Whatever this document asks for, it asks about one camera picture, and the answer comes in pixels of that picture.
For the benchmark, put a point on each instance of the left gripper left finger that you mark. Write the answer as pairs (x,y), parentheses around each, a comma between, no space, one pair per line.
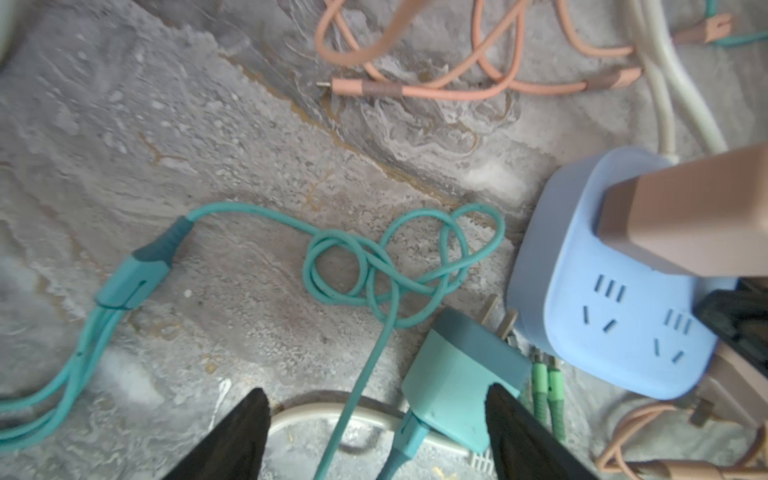
(234,449)

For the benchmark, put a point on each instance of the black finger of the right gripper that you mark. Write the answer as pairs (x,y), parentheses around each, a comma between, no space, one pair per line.
(739,318)

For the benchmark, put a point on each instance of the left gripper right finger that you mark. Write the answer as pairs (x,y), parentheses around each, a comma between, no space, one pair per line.
(521,447)

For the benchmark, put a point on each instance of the pink charger plug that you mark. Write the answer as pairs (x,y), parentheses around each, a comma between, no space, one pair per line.
(706,218)
(731,389)

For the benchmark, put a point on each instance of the teal green charger plug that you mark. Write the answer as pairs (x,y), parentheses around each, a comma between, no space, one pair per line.
(447,384)

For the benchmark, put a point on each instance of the blue power strip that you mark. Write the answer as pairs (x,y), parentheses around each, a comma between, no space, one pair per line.
(596,308)

